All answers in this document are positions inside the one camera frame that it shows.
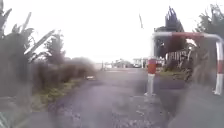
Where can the distant building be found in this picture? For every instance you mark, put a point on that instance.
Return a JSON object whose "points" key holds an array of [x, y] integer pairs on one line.
{"points": [[140, 62]]}

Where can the grey asphalt road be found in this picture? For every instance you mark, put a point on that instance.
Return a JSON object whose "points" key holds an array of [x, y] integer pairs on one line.
{"points": [[116, 100]]}

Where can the row of bushes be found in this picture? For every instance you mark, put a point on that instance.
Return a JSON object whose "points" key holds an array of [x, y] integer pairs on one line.
{"points": [[66, 71]]}

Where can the bushy tree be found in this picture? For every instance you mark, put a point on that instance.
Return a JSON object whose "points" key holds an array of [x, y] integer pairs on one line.
{"points": [[55, 48]]}

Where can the grass verge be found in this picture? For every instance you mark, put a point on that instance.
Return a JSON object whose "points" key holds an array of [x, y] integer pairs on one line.
{"points": [[55, 93]]}

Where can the fence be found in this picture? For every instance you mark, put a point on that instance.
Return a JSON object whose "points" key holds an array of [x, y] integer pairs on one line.
{"points": [[176, 56]]}

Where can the dark conifer tree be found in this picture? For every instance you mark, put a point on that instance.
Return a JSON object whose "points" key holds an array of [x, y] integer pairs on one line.
{"points": [[172, 36]]}

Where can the leafy tree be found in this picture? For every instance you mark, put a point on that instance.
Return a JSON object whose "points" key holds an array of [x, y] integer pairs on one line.
{"points": [[208, 50]]}

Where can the banana plants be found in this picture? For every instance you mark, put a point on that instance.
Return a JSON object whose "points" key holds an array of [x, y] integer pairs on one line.
{"points": [[15, 56]]}

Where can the red and white barrier frame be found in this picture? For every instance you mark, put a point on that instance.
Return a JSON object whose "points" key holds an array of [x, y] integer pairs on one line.
{"points": [[151, 66]]}

